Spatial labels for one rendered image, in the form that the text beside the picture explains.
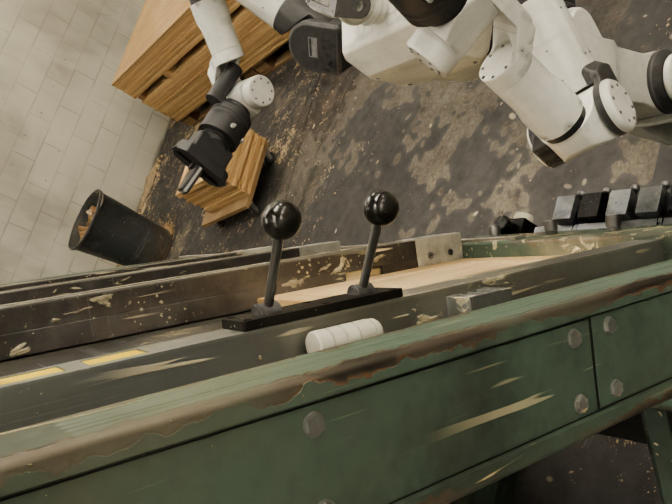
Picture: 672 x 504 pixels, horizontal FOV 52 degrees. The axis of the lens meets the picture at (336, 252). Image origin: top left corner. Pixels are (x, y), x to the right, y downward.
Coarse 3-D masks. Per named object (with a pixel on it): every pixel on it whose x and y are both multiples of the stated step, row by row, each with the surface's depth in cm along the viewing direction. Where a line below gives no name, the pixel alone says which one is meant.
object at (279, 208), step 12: (276, 204) 63; (288, 204) 63; (264, 216) 63; (276, 216) 63; (288, 216) 63; (300, 216) 64; (264, 228) 64; (276, 228) 63; (288, 228) 63; (276, 240) 65; (276, 252) 65; (276, 264) 66; (276, 276) 67; (264, 300) 68; (252, 312) 69; (264, 312) 68; (276, 312) 68
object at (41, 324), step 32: (320, 256) 121; (352, 256) 125; (384, 256) 129; (416, 256) 134; (448, 256) 139; (128, 288) 101; (160, 288) 104; (192, 288) 107; (224, 288) 110; (256, 288) 114; (288, 288) 117; (0, 320) 91; (32, 320) 94; (64, 320) 96; (96, 320) 99; (128, 320) 101; (160, 320) 104; (192, 320) 107; (0, 352) 91; (32, 352) 94
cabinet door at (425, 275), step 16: (528, 256) 128; (544, 256) 124; (400, 272) 128; (416, 272) 126; (432, 272) 123; (448, 272) 120; (464, 272) 117; (480, 272) 114; (320, 288) 117; (336, 288) 115; (288, 304) 105
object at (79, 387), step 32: (576, 256) 96; (608, 256) 98; (640, 256) 103; (416, 288) 82; (448, 288) 80; (512, 288) 87; (544, 288) 90; (320, 320) 70; (352, 320) 72; (384, 320) 75; (416, 320) 77; (160, 352) 60; (192, 352) 62; (224, 352) 64; (256, 352) 66; (288, 352) 68; (32, 384) 54; (64, 384) 55; (96, 384) 57; (128, 384) 58; (160, 384) 60; (0, 416) 53; (32, 416) 54
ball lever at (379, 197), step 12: (372, 192) 71; (384, 192) 70; (372, 204) 70; (384, 204) 69; (396, 204) 70; (372, 216) 70; (384, 216) 70; (396, 216) 71; (372, 228) 72; (372, 240) 73; (372, 252) 73; (372, 264) 74; (348, 288) 76; (360, 288) 75; (372, 288) 76
